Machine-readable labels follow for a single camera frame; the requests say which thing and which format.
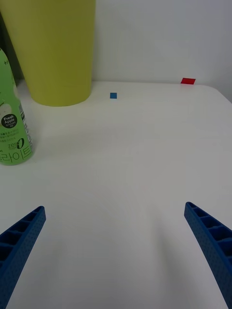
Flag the yellow-green plastic bin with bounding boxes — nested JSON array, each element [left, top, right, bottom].
[[0, 0, 97, 107]]

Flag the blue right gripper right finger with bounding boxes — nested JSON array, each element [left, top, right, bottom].
[[184, 201, 232, 309]]

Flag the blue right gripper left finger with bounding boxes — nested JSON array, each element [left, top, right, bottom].
[[0, 205, 47, 309]]

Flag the green plastic bottle black cap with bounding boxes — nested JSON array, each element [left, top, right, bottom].
[[0, 47, 34, 166]]

